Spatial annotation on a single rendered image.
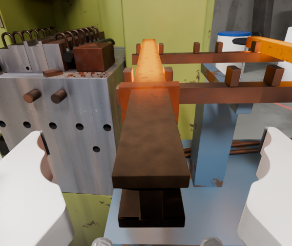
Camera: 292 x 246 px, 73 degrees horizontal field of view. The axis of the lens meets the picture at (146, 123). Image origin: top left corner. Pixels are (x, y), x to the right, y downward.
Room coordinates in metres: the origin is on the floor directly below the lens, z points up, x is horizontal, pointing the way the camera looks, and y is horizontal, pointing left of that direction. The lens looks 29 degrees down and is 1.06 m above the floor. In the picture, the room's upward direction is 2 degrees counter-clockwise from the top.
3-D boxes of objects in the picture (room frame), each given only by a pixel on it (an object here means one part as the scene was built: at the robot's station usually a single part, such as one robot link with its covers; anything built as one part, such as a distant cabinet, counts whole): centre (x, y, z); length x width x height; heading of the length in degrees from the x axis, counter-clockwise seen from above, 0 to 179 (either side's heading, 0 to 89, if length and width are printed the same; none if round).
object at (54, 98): (0.50, 0.23, 0.87); 0.04 x 0.03 x 0.03; 173
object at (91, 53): (0.63, 0.15, 0.95); 0.12 x 0.09 x 0.07; 173
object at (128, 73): (0.33, -0.01, 0.99); 0.23 x 0.06 x 0.02; 178
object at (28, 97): (0.51, 0.31, 0.87); 0.04 x 0.03 x 0.03; 173
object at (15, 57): (0.80, 0.31, 0.96); 0.42 x 0.20 x 0.09; 173
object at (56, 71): (0.55, 0.26, 0.92); 0.04 x 0.03 x 0.01; 132
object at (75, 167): (0.81, 0.25, 0.69); 0.56 x 0.38 x 0.45; 173
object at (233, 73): (0.33, -0.13, 0.99); 0.23 x 0.06 x 0.02; 178
